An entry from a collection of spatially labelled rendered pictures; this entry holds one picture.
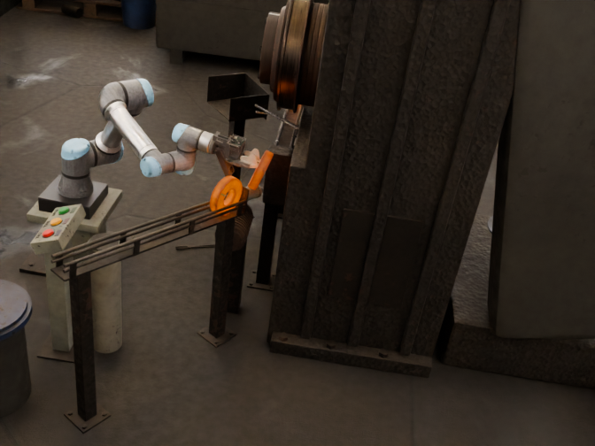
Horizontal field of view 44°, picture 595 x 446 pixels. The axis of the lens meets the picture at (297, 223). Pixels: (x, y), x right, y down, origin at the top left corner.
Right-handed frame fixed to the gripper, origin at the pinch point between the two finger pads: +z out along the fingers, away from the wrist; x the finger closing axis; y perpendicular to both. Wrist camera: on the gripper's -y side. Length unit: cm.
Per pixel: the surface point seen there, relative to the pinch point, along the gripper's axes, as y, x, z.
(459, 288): -51, 33, 90
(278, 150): -2.9, 17.5, 1.3
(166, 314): -84, -11, -26
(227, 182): -3.9, -11.2, -8.4
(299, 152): 6.0, 7.9, 11.6
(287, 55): 34.6, 23.2, -4.0
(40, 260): -89, -4, -93
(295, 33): 42, 28, -4
